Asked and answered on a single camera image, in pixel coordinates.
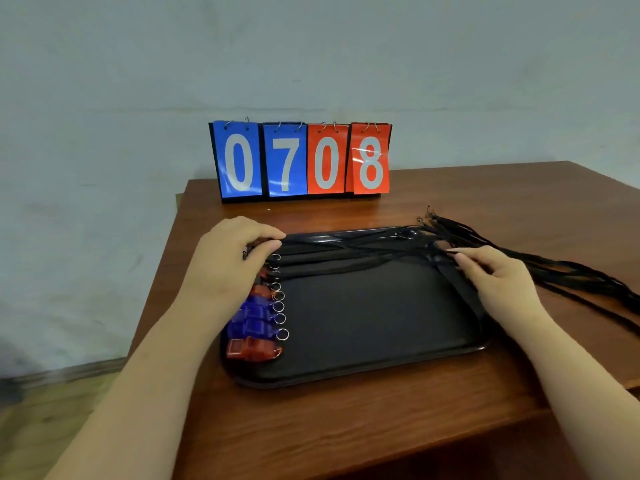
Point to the person's right hand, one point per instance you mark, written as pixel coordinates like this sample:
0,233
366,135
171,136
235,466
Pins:
505,292

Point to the person's left hand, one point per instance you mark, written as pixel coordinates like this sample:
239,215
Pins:
220,264

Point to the person's right fingers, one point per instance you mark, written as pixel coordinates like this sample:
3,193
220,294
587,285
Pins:
470,258

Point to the person's left thumb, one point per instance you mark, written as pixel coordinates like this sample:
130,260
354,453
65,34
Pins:
262,253

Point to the person's right forearm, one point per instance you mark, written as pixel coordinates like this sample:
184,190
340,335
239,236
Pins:
585,394

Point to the person's left forearm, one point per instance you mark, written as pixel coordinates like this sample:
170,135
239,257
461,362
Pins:
145,384

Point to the row of red and blue whistles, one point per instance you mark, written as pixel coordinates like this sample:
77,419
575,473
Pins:
252,348

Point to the blue and red flip scoreboard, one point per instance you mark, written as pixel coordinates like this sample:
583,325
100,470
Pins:
300,159

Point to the black plastic tray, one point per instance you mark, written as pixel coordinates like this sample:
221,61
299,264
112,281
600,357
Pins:
370,319

